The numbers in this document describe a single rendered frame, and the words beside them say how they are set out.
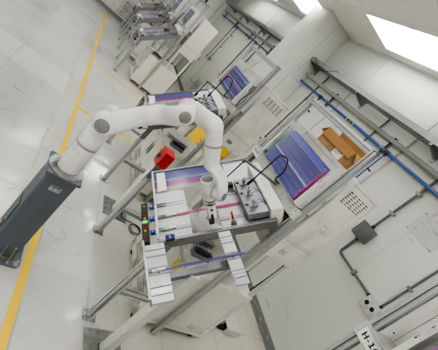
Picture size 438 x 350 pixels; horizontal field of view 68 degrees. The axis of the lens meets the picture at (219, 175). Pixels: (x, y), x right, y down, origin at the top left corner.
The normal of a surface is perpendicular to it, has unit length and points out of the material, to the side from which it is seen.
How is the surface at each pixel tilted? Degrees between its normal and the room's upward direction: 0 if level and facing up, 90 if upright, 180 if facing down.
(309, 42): 90
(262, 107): 90
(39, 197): 90
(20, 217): 90
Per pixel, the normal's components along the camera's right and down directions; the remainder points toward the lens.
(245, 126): 0.22, 0.58
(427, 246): -0.69, -0.48
